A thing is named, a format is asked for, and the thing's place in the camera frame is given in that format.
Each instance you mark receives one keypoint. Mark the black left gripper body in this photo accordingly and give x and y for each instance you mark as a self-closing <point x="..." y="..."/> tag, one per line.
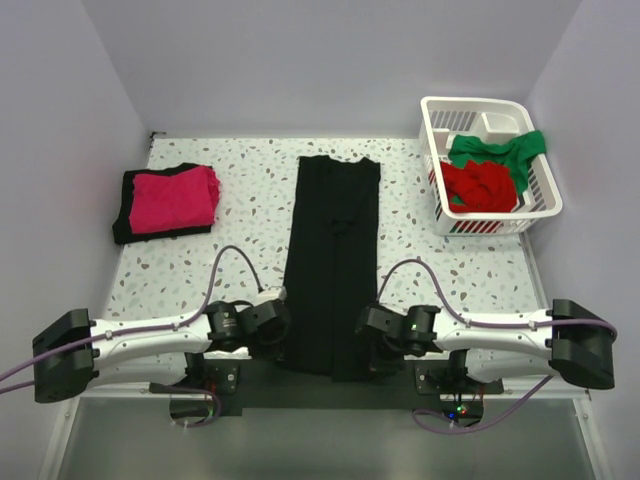
<point x="265" y="347"/>

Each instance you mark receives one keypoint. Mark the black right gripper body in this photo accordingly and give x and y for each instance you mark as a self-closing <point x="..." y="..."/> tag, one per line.
<point x="384" y="358"/>

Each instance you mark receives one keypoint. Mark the black t shirt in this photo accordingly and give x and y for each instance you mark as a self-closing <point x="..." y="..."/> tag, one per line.
<point x="121" y="228"/>
<point x="331" y="268"/>

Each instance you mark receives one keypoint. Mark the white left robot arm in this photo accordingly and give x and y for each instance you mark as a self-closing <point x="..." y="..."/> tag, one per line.
<point x="77" y="353"/>

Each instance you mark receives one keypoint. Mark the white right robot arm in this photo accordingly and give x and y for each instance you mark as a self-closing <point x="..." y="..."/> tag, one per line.
<point x="459" y="355"/>

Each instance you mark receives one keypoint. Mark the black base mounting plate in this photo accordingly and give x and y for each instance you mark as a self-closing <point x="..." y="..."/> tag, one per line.
<point x="227" y="387"/>

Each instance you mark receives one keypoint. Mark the folded pink t shirt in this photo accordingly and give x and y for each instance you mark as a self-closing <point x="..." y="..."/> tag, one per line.
<point x="166" y="203"/>

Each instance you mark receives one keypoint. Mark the folded black t shirt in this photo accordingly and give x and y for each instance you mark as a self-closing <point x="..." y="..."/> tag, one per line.
<point x="121" y="228"/>

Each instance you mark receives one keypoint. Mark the red t shirt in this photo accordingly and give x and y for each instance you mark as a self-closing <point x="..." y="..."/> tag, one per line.
<point x="479" y="188"/>

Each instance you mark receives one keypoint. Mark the white plastic laundry basket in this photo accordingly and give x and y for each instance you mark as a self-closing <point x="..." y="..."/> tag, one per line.
<point x="495" y="121"/>

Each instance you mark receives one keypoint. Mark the green t shirt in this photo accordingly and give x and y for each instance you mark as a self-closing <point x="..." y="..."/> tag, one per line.
<point x="513" y="157"/>

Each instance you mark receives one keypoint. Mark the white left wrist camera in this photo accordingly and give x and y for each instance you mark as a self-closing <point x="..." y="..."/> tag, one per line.
<point x="271" y="294"/>

